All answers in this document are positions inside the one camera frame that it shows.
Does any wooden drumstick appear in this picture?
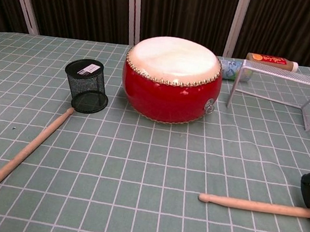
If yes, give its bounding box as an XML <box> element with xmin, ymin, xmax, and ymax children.
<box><xmin>0</xmin><ymin>98</ymin><xmax>75</xmax><ymax>206</ymax></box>
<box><xmin>197</xmin><ymin>192</ymin><xmax>310</xmax><ymax>220</ymax></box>

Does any red drum with white skin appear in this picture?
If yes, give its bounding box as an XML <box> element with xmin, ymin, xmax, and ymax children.
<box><xmin>117</xmin><ymin>31</ymin><xmax>227</xmax><ymax>130</ymax></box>

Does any green grid cutting mat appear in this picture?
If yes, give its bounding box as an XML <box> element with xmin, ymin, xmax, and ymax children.
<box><xmin>0</xmin><ymin>25</ymin><xmax>310</xmax><ymax>232</ymax></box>

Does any white mesh shelf rack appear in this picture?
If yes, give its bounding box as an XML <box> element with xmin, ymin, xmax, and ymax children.
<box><xmin>224</xmin><ymin>57</ymin><xmax>310</xmax><ymax>132</ymax></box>

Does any brown bottle with orange label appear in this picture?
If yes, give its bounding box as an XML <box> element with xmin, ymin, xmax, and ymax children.
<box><xmin>244</xmin><ymin>52</ymin><xmax>300</xmax><ymax>74</ymax></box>

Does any blue-green drink can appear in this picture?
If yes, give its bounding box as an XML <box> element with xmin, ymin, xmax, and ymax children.
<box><xmin>216</xmin><ymin>56</ymin><xmax>255</xmax><ymax>85</ymax></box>

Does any black mesh pen holder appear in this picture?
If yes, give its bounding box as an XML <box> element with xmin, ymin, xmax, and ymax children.
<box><xmin>59</xmin><ymin>56</ymin><xmax>114</xmax><ymax>117</ymax></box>

